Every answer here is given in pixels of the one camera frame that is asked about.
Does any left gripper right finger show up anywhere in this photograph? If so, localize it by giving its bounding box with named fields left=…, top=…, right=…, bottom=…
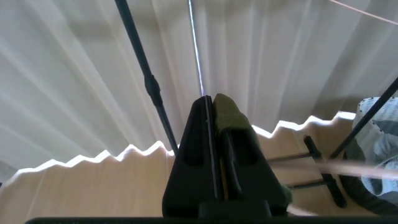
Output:
left=216, top=129, right=290, bottom=218

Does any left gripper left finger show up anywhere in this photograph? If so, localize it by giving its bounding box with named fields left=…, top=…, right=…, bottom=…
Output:
left=162, top=95, right=223, bottom=218

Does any green printed t-shirt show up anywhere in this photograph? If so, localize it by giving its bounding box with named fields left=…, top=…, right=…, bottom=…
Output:
left=212, top=93, right=294, bottom=206

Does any pink clothes hanger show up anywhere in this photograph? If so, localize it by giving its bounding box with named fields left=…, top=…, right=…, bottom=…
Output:
left=266, top=157, right=398, bottom=182
left=328, top=0, right=398, bottom=27

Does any black clothes rack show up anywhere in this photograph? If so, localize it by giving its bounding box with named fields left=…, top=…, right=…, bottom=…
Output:
left=114, top=0, right=398, bottom=209

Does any white laundry basket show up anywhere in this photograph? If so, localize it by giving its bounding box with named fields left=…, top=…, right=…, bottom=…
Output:
left=338, top=96, right=398, bottom=216

